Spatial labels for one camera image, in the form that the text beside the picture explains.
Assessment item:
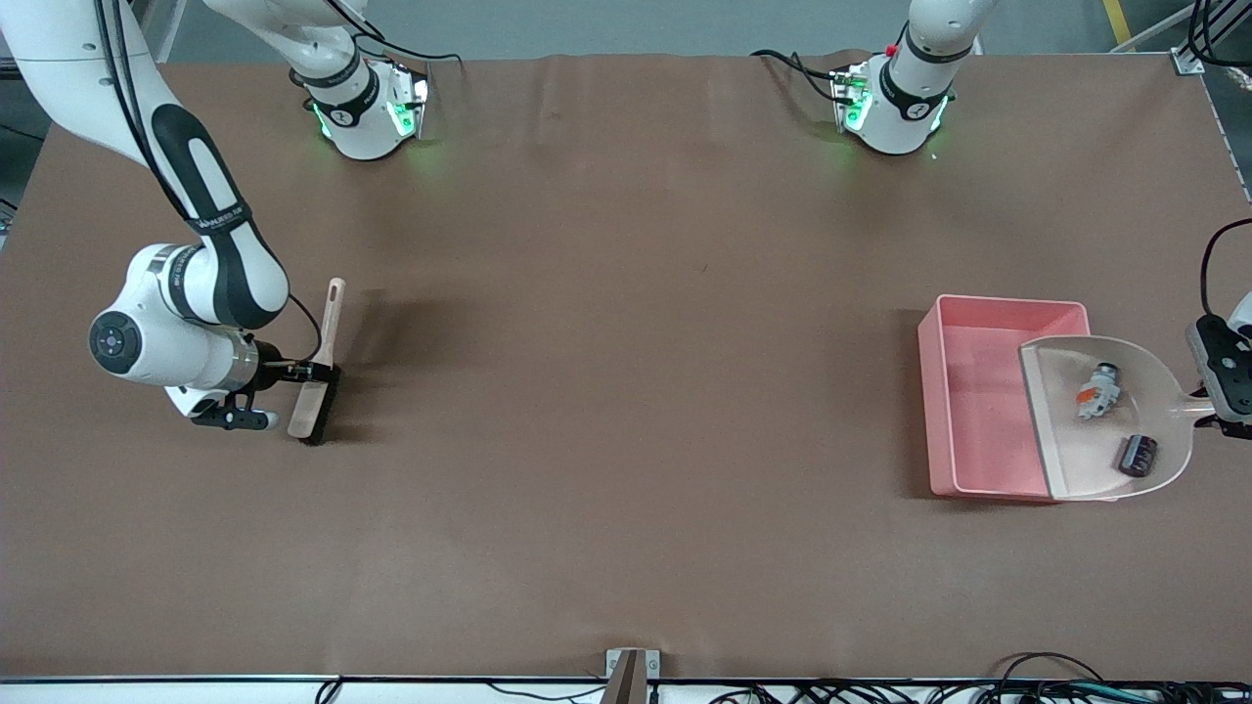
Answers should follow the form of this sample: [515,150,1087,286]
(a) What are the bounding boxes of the beige hand brush black bristles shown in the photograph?
[287,278,346,446]

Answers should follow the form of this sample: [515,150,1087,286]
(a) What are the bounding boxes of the dark brown electronic component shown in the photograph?
[1118,435,1160,478]

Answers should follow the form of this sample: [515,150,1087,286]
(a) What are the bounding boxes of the white green electronic switch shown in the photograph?
[1076,363,1122,421]

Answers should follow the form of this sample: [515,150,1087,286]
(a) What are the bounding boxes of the beige plastic dustpan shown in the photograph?
[1019,335,1219,504]

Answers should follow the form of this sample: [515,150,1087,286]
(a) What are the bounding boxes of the pink plastic bin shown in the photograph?
[917,294,1119,505]

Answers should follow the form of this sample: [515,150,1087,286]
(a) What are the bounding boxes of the brown table mat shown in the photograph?
[0,49,1252,682]

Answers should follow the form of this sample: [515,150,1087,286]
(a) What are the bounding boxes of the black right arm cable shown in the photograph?
[93,0,325,365]

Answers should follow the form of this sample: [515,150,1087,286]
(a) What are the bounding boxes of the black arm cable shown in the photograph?
[1200,217,1252,316]
[93,0,325,365]

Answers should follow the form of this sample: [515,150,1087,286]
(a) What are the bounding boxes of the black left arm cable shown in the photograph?
[1200,217,1252,316]

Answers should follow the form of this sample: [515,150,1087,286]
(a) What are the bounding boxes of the black right base cable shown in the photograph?
[333,0,469,74]

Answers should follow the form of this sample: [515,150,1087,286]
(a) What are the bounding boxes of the black base cable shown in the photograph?
[751,49,844,104]
[333,0,469,74]

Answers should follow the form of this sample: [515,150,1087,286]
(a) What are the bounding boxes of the black cable bundle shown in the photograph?
[706,652,1252,704]

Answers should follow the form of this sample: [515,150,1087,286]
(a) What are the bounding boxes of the aluminium frame profile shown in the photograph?
[1169,0,1252,75]

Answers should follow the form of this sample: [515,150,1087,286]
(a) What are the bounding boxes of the grey metal camera bracket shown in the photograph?
[604,648,661,704]

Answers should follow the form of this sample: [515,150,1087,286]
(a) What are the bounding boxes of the black left base cable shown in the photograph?
[751,49,844,104]

